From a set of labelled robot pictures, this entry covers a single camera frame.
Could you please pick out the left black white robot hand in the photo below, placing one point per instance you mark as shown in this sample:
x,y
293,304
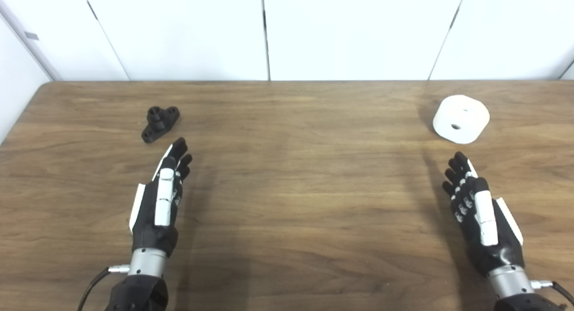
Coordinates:
x,y
152,221

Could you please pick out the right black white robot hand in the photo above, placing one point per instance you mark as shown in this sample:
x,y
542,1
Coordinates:
x,y
502,243

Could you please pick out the black flanged holder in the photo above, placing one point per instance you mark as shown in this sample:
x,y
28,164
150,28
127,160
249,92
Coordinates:
x,y
159,122

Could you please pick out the round white piece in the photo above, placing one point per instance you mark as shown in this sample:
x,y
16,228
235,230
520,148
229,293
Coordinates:
x,y
462,116

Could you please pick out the small grey wall tag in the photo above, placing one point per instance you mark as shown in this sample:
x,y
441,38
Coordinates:
x,y
31,35

